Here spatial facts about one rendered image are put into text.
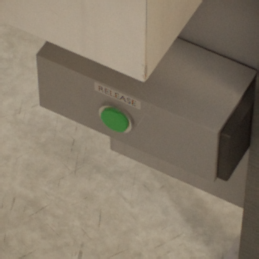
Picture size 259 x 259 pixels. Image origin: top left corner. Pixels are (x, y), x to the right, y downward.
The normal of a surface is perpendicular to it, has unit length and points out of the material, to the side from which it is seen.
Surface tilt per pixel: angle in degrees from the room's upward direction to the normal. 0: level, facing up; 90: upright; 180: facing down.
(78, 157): 0
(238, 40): 90
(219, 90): 0
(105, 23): 90
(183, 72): 0
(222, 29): 90
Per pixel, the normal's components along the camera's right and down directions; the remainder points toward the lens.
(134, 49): -0.48, 0.70
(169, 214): 0.00, -0.61
